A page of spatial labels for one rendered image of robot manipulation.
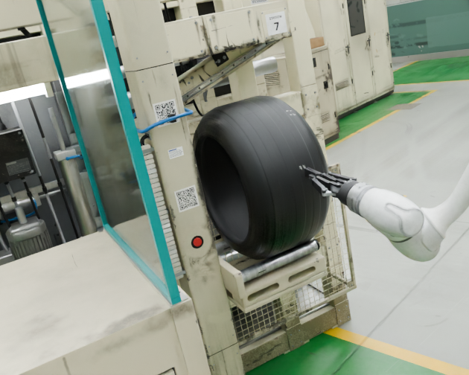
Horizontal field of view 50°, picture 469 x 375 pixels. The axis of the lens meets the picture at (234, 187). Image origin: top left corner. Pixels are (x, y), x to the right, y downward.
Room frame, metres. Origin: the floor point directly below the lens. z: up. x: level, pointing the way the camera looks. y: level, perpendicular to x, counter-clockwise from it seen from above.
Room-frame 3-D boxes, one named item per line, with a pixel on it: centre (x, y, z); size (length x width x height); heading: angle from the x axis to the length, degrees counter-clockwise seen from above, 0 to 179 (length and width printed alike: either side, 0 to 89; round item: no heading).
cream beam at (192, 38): (2.09, -0.03, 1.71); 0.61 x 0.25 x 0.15; 114
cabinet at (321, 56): (6.55, -1.06, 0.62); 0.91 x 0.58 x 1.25; 133
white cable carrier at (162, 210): (1.58, 0.25, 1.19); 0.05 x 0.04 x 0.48; 24
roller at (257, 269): (1.64, -0.10, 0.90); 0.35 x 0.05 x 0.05; 114
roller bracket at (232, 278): (1.70, 0.13, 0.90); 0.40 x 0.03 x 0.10; 24
